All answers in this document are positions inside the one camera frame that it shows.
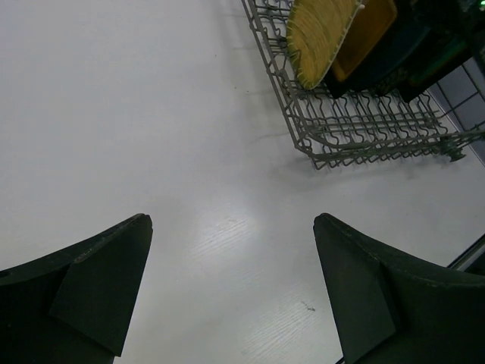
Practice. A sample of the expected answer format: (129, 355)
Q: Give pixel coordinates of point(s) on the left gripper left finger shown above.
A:
(75, 305)

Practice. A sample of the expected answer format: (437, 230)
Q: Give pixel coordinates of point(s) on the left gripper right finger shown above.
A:
(392, 307)

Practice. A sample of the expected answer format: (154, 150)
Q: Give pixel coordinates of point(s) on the black floral square plate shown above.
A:
(392, 80)

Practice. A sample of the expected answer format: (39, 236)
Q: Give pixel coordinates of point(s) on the teal square plate black rim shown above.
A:
(435, 57)

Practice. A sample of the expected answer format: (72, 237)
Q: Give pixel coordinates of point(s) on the dark teal blue plate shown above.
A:
(398, 43)

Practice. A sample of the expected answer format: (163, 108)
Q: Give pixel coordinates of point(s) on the yellow green striped plate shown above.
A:
(315, 31)

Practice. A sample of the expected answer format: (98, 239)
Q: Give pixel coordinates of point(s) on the amber square plate black rim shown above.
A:
(369, 26)

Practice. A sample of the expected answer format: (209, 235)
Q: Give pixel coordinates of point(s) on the grey wire dish rack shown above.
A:
(360, 127)

